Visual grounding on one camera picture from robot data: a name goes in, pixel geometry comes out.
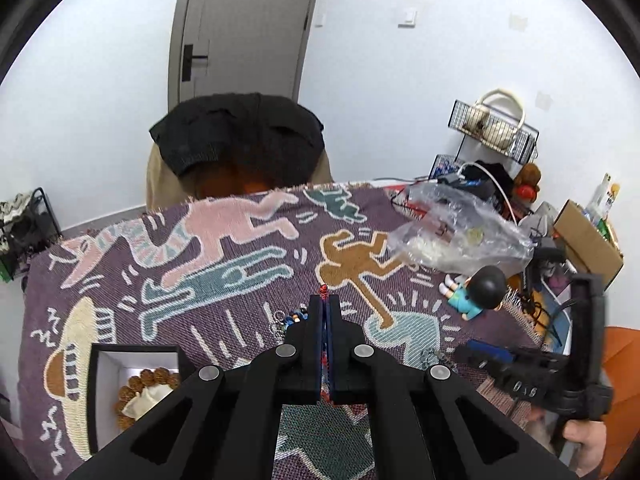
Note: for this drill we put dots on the small white wall socket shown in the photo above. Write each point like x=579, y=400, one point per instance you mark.
x=320, y=19

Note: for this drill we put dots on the person's right hand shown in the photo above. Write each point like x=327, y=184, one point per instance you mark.
x=585, y=447

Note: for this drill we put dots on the red bead jewelry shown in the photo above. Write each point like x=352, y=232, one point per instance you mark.
x=323, y=290

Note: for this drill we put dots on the black haired doll figurine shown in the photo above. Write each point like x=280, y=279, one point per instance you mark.
x=487, y=287

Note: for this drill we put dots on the black jewelry box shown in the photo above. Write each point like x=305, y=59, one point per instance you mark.
x=92, y=400

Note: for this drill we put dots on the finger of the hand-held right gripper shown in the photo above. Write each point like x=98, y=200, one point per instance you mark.
x=492, y=350
x=475, y=362

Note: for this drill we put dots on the black jacket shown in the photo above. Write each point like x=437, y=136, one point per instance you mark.
x=235, y=130

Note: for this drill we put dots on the open cardboard box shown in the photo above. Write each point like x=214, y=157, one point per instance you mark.
x=582, y=237

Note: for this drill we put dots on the purple printed blanket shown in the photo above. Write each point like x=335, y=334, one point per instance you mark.
x=240, y=280

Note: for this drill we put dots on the brown plush toy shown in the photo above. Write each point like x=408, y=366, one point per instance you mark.
x=529, y=180

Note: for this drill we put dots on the black shoe rack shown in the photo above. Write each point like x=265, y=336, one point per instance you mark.
x=30, y=240

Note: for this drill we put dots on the white light switch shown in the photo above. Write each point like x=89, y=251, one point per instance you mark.
x=408, y=17

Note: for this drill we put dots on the clear plastic bag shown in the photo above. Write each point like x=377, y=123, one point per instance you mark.
x=465, y=235

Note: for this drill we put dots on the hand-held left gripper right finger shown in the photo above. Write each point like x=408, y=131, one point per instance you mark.
x=336, y=332

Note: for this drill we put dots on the cream cloth pouch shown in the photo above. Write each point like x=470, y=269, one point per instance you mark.
x=147, y=400

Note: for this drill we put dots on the orange cloth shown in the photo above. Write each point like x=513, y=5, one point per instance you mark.
x=622, y=385

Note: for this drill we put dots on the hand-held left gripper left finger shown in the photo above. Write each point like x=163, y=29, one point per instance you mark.
x=314, y=332

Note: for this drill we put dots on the cream handbag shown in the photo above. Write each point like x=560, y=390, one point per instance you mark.
x=497, y=132

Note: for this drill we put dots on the grey door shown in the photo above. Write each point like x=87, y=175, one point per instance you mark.
x=250, y=35

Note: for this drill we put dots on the plastic bottle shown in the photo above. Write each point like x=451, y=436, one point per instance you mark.
x=600, y=200

